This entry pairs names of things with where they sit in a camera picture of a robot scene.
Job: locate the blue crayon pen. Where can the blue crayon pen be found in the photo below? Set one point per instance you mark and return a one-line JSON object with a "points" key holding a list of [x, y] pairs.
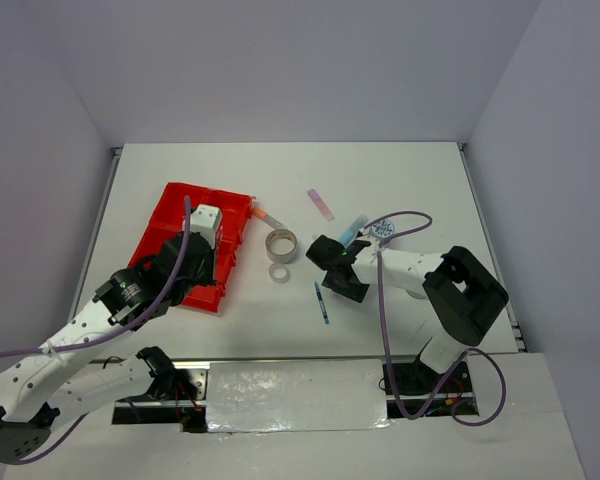
{"points": [[321, 303]]}

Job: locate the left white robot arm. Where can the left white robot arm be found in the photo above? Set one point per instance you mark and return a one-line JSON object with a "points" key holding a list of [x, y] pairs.
{"points": [[44, 388]]}

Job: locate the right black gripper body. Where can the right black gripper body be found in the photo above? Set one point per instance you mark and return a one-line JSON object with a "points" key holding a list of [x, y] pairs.
{"points": [[354, 291]]}

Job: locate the small clear tape roll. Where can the small clear tape roll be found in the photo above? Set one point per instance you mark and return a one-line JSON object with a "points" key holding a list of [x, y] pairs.
{"points": [[279, 273]]}

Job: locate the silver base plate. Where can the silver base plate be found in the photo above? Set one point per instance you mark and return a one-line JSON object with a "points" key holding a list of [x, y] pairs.
{"points": [[271, 397]]}

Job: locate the orange capped highlighter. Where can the orange capped highlighter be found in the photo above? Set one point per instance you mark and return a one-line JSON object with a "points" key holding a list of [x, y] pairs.
{"points": [[267, 218]]}

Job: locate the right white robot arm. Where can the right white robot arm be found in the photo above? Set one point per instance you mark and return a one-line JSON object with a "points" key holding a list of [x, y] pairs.
{"points": [[466, 298]]}

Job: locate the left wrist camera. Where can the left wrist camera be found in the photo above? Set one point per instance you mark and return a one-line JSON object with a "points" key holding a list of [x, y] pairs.
{"points": [[206, 220]]}

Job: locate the blue capped highlighter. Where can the blue capped highlighter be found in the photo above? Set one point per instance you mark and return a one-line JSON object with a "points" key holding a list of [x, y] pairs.
{"points": [[351, 232]]}

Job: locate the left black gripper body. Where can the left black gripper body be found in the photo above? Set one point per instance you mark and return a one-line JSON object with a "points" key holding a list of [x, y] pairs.
{"points": [[205, 277]]}

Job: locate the large clear tape roll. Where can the large clear tape roll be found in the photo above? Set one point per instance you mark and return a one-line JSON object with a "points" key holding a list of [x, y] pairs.
{"points": [[281, 246]]}

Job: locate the pink highlighter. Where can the pink highlighter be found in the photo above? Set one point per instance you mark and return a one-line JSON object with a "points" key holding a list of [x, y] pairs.
{"points": [[321, 205]]}

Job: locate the blue white bottle far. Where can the blue white bottle far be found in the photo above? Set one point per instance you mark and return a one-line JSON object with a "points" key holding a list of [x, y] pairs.
{"points": [[382, 229]]}

